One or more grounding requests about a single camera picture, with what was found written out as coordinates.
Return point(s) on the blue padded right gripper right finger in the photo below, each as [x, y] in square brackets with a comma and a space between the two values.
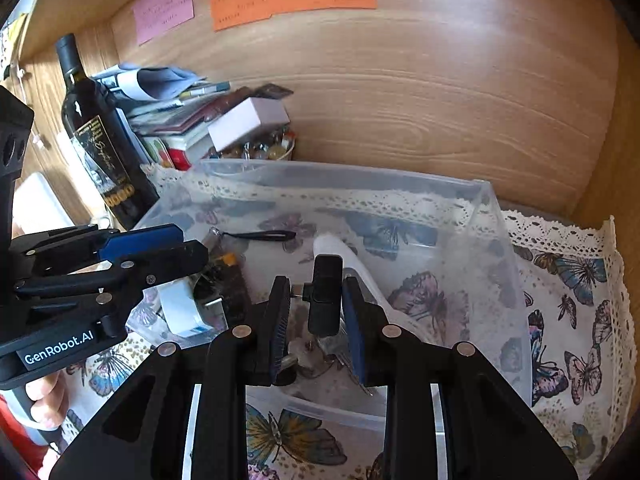
[363, 325]

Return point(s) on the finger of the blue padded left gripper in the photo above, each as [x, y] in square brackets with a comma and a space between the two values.
[156, 267]
[139, 241]

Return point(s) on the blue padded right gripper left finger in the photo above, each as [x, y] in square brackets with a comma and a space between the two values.
[272, 331]

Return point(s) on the small black gadget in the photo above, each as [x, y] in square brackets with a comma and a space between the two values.
[324, 296]

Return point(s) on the white power adapter plug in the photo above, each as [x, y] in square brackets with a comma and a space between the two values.
[183, 315]

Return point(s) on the silver metal cylinder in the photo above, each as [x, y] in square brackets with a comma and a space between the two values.
[213, 241]

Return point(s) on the person's left hand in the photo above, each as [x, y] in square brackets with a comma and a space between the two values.
[46, 408]

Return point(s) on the clear plastic storage box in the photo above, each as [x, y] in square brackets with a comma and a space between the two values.
[432, 252]

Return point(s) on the dark wine bottle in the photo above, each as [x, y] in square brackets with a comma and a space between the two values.
[99, 138]

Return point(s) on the white plastic container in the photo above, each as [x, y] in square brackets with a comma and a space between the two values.
[36, 207]

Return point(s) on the stack of books and papers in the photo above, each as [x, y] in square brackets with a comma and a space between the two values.
[170, 101]

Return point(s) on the butterfly print lace cloth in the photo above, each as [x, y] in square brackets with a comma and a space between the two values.
[570, 344]

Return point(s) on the bowl of beads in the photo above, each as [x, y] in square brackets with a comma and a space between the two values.
[276, 145]

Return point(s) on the white box on stack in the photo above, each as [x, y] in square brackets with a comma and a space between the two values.
[250, 118]

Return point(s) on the pink sticky note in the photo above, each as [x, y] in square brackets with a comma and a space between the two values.
[154, 17]

